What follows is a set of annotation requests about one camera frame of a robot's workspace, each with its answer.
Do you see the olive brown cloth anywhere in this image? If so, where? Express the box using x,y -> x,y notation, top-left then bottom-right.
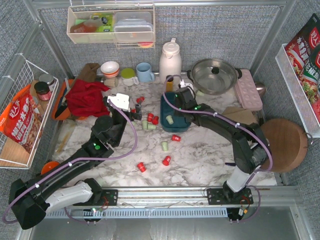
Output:
77,63 -> 100,83

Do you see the red cloth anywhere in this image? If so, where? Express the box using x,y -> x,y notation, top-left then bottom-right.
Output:
65,79 -> 110,117

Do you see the white orange bowl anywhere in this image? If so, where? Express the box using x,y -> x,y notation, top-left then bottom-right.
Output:
100,61 -> 120,78

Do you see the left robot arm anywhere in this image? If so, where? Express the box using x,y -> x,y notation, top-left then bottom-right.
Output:
2,93 -> 142,230

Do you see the round wooden board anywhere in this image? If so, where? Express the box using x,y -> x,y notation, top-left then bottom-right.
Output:
261,118 -> 308,173

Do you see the green drink bottle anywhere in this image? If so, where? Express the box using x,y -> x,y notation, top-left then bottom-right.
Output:
90,13 -> 114,33

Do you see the white mesh rack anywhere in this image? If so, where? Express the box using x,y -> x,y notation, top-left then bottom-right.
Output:
275,43 -> 320,138

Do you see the red snack bag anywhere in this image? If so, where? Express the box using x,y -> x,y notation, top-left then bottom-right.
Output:
0,84 -> 42,154

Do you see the black knife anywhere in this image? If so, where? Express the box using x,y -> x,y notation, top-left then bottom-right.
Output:
54,104 -> 67,119

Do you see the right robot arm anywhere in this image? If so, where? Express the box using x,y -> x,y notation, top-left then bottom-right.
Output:
166,80 -> 273,205

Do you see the clear plastic food box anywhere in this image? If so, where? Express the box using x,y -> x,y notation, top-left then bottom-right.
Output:
113,11 -> 154,43

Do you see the metal lid jar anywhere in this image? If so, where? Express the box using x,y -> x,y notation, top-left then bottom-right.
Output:
39,73 -> 55,92

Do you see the teal storage basket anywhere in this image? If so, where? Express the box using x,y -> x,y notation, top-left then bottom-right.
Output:
160,96 -> 191,133

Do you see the white wire basket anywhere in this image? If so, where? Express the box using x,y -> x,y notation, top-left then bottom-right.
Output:
0,53 -> 59,169

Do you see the steel pot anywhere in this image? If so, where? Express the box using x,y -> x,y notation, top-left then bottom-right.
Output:
186,58 -> 243,96

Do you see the clear wall shelf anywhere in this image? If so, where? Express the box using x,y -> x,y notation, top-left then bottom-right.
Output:
66,3 -> 156,48

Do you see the orange juice bottle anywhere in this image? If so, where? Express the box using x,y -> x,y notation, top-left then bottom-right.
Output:
165,75 -> 174,92

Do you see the dark lid jar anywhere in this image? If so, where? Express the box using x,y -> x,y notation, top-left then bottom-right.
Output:
34,81 -> 52,101

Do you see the red seasoning packet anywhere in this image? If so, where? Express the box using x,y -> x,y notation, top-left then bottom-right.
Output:
284,13 -> 320,120

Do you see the blue mug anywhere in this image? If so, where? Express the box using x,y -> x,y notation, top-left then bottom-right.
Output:
136,62 -> 155,83

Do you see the orange mug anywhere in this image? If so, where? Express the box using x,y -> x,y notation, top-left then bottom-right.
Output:
40,161 -> 60,175

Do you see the pink egg tray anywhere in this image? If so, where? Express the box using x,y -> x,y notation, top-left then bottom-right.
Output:
234,69 -> 263,111

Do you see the orange tray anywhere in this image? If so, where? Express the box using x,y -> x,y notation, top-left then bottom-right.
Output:
51,81 -> 87,121

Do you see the red coffee capsule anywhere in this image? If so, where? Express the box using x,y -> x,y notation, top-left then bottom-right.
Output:
152,116 -> 159,125
162,155 -> 172,166
137,162 -> 147,173
147,112 -> 154,122
136,96 -> 145,104
171,134 -> 181,142

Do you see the white thermos jug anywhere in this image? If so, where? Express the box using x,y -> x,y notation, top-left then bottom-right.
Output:
159,38 -> 182,83

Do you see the green lidded cup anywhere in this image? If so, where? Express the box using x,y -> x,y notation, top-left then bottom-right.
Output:
120,68 -> 139,87

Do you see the brown cardboard sheet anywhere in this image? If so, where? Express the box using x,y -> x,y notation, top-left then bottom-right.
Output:
222,106 -> 258,125

